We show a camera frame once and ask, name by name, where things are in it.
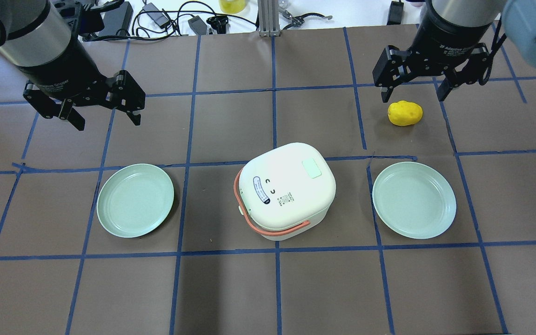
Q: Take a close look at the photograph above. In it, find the yellow cup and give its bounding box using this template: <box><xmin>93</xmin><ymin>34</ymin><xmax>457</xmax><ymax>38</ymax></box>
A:
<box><xmin>218</xmin><ymin>0</ymin><xmax>247</xmax><ymax>14</ymax></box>

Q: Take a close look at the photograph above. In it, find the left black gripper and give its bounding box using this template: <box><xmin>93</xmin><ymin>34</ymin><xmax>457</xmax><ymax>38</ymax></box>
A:
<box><xmin>16</xmin><ymin>41</ymin><xmax>146</xmax><ymax>131</ymax></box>

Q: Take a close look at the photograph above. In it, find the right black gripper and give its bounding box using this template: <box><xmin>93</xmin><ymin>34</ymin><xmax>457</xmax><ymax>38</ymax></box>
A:
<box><xmin>373</xmin><ymin>9</ymin><xmax>490</xmax><ymax>103</ymax></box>

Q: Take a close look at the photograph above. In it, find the black cable bundle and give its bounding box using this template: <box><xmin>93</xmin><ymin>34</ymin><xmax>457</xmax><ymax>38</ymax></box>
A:
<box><xmin>131</xmin><ymin>0</ymin><xmax>259</xmax><ymax>41</ymax></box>

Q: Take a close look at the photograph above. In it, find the black adapter right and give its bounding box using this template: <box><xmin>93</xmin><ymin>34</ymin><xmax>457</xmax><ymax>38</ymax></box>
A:
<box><xmin>386</xmin><ymin>0</ymin><xmax>404</xmax><ymax>26</ymax></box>

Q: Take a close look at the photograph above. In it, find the aluminium profile post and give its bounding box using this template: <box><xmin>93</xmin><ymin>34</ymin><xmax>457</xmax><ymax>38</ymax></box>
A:
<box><xmin>257</xmin><ymin>0</ymin><xmax>281</xmax><ymax>37</ymax></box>

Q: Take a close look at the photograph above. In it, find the white rice cooker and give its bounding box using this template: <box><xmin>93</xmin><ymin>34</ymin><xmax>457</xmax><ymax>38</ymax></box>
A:
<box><xmin>239</xmin><ymin>142</ymin><xmax>336</xmax><ymax>233</ymax></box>

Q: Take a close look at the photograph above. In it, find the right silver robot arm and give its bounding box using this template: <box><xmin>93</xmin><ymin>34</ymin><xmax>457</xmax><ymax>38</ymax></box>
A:
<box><xmin>372</xmin><ymin>0</ymin><xmax>536</xmax><ymax>102</ymax></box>

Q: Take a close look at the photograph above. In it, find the orange rice cooker handle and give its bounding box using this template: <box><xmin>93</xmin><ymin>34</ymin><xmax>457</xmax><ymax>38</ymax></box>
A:
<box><xmin>233</xmin><ymin>169</ymin><xmax>312</xmax><ymax>241</ymax></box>

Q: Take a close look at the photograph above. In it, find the black power adapter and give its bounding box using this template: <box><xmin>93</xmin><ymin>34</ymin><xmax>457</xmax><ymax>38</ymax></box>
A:
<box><xmin>142</xmin><ymin>2</ymin><xmax>171</xmax><ymax>28</ymax></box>

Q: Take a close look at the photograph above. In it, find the yellow lemon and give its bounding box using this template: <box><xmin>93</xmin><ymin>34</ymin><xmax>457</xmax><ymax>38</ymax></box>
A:
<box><xmin>387</xmin><ymin>101</ymin><xmax>424</xmax><ymax>127</ymax></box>

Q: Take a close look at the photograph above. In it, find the black pliers tool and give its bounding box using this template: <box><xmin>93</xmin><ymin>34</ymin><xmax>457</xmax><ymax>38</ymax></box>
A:
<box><xmin>279</xmin><ymin>8</ymin><xmax>333</xmax><ymax>30</ymax></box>

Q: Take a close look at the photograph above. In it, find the right green plate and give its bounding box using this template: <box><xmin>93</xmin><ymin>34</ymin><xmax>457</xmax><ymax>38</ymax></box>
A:
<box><xmin>372</xmin><ymin>161</ymin><xmax>457</xmax><ymax>240</ymax></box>

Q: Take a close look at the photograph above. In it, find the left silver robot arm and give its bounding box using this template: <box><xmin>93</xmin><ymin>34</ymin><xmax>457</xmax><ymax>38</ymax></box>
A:
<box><xmin>0</xmin><ymin>0</ymin><xmax>145</xmax><ymax>131</ymax></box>

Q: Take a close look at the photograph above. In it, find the left green plate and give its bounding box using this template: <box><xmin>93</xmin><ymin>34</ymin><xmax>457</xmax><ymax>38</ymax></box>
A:
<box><xmin>96</xmin><ymin>163</ymin><xmax>175</xmax><ymax>238</ymax></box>

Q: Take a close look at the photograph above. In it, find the black box device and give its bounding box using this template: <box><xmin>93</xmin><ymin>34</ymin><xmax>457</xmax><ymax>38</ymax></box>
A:
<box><xmin>81</xmin><ymin>2</ymin><xmax>134</xmax><ymax>41</ymax></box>

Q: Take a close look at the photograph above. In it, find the green plate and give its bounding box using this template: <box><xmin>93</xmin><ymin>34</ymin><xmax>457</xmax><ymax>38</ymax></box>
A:
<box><xmin>372</xmin><ymin>161</ymin><xmax>457</xmax><ymax>240</ymax></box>
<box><xmin>96</xmin><ymin>163</ymin><xmax>175</xmax><ymax>238</ymax></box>

